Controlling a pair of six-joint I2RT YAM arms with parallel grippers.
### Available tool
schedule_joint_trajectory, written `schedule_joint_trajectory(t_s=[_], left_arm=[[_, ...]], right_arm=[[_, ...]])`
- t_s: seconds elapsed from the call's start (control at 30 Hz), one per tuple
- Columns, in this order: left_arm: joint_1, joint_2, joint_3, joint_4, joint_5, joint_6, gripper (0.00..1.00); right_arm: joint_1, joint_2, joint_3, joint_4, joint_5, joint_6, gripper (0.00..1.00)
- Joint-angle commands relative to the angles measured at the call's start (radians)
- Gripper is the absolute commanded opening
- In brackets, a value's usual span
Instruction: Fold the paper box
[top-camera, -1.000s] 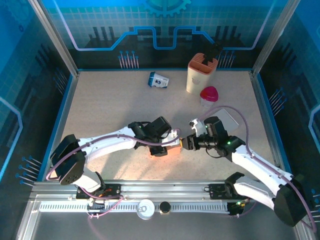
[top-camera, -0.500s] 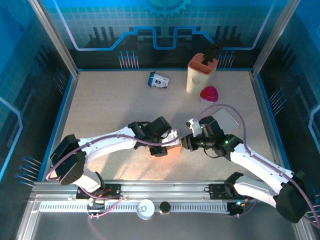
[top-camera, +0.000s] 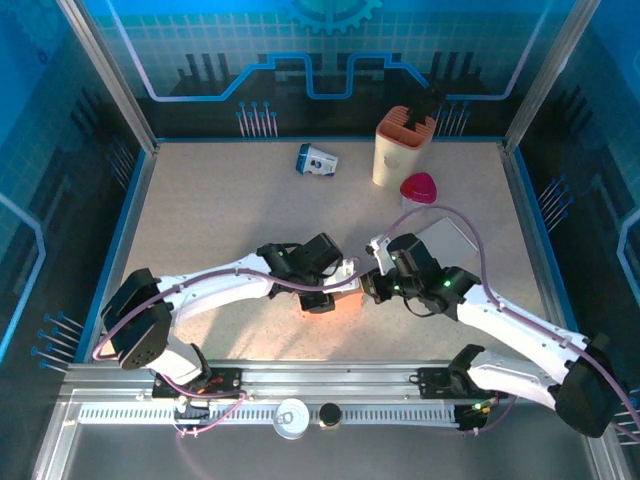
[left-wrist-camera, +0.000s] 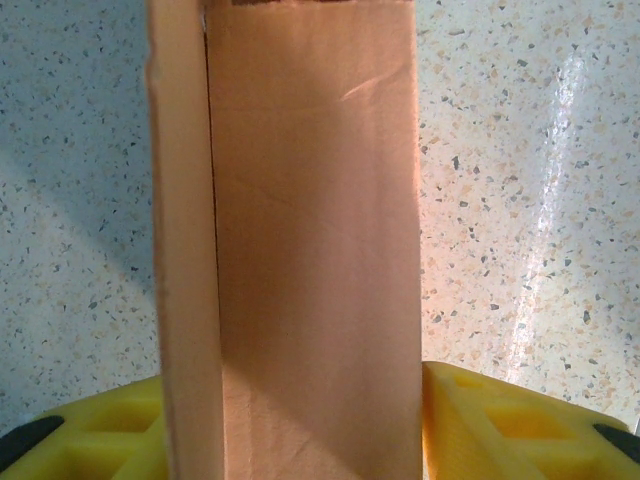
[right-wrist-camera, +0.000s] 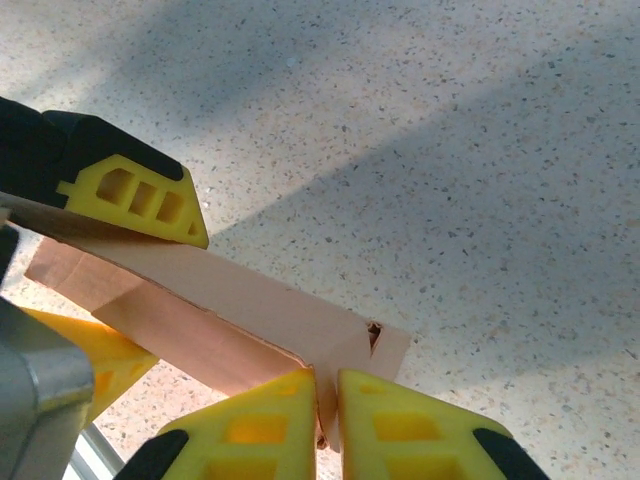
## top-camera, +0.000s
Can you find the brown paper box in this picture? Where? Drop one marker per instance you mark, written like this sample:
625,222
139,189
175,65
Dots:
350,302

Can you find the white paper box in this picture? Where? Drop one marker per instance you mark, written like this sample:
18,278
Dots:
450,240

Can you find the blue lid yogurt cup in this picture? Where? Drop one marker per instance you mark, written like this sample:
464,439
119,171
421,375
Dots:
320,162

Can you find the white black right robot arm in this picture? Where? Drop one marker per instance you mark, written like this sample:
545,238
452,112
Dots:
520,330

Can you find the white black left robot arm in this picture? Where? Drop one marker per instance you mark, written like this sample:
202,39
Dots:
220,290

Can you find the pink lid yogurt cup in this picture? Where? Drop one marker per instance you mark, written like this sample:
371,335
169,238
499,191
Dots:
419,186

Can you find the black round knob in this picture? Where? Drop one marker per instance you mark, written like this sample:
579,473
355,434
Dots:
330,414

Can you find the beige orange knife block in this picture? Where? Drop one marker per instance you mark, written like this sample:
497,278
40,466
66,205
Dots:
395,155

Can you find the small electronics board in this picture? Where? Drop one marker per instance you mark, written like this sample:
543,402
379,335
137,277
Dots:
192,410
472,415

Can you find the grey metal shelf plate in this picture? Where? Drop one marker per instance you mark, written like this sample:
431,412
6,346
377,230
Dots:
325,455

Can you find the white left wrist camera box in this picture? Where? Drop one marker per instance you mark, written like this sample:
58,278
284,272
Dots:
342,277

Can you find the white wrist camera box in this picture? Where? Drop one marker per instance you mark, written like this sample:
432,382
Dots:
382,255
342,277

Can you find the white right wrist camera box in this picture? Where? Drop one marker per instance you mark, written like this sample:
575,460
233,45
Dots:
382,255

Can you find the aluminium front frame rail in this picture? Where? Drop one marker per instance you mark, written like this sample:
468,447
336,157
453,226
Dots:
325,377

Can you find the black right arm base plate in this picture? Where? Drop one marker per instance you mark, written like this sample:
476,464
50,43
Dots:
435,382

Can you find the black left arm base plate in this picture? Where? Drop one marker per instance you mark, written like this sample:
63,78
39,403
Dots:
225,382

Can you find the aluminium right frame post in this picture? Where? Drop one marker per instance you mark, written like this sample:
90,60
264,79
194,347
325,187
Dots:
540,85

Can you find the aluminium frame post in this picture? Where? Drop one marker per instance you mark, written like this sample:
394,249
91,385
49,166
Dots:
540,85
115,85

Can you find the aluminium left frame post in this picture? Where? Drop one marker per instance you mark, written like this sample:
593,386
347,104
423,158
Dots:
115,85

